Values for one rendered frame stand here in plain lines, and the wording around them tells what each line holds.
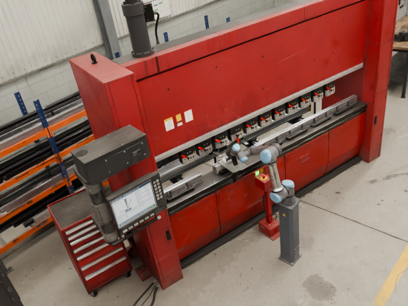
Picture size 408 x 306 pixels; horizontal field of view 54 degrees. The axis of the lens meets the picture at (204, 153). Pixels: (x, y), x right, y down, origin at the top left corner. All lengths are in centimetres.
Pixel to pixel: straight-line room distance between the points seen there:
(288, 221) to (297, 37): 187
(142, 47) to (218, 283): 245
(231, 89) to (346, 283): 220
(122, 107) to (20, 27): 443
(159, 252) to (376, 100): 324
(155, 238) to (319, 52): 264
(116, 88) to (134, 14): 63
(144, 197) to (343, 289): 218
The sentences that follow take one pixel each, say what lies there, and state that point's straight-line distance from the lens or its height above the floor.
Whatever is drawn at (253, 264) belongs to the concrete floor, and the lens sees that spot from 445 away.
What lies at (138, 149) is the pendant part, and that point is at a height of 186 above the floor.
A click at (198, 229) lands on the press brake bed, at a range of 429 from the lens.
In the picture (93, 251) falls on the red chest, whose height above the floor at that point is 61.
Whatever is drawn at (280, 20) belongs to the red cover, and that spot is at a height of 225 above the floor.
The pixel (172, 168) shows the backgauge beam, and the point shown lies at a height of 98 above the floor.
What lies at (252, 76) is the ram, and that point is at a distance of 407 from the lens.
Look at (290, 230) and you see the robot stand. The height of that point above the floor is 48.
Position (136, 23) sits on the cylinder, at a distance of 337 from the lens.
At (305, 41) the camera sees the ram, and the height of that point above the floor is 194.
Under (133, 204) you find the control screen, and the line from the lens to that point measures 311.
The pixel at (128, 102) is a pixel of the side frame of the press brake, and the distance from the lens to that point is 316.
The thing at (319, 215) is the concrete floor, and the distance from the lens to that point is 500.
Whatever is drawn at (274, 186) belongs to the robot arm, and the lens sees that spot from 369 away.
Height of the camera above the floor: 331
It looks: 32 degrees down
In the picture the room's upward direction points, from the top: 9 degrees counter-clockwise
